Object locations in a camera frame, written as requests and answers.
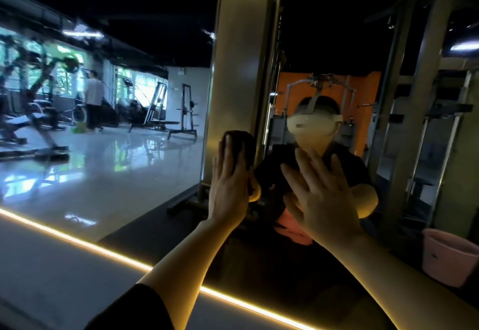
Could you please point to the person's right hand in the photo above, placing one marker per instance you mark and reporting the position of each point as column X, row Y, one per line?
column 325, row 206

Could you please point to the person's left hand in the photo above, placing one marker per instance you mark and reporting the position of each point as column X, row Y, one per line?
column 230, row 191

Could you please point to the person's right forearm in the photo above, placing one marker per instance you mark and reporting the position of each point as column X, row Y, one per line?
column 408, row 288

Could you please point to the dark brown cleaning cloth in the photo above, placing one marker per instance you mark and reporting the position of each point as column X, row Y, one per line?
column 239, row 146

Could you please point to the large wall mirror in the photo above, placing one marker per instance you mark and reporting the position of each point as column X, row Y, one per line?
column 97, row 176

